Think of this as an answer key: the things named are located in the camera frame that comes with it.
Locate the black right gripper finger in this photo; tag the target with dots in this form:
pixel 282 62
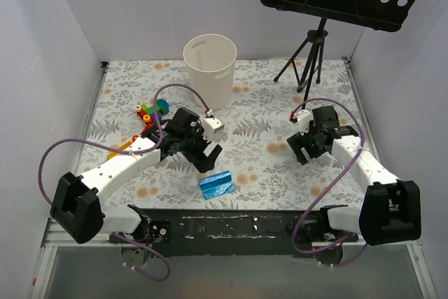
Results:
pixel 314 150
pixel 299 144

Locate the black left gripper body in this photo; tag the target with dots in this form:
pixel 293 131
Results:
pixel 197 152

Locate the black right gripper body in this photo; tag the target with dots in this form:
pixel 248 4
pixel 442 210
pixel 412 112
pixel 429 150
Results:
pixel 304 145

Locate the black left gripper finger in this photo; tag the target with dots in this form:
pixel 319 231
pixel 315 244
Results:
pixel 195 159
pixel 204 162

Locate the blue plastic trash bag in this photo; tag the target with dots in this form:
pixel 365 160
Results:
pixel 216 185

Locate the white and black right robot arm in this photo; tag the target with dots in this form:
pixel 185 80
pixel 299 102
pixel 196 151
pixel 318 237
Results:
pixel 391 208

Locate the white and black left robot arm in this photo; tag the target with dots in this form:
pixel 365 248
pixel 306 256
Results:
pixel 79 201

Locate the white cylindrical trash bin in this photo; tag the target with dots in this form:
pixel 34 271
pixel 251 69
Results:
pixel 210 61

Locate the colourful toy block pile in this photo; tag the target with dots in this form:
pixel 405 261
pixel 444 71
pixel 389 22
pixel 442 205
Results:
pixel 150 113

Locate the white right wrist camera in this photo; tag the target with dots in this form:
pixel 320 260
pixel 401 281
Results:
pixel 301 118

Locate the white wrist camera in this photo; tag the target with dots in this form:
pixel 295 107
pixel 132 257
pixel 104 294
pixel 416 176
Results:
pixel 211 125
pixel 301 118

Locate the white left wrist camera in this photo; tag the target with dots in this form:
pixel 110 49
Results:
pixel 211 125

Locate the black scratched base plate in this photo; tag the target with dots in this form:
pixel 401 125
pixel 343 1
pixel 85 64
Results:
pixel 192 232

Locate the aluminium rail frame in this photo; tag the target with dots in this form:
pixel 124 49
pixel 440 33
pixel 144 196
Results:
pixel 107 267

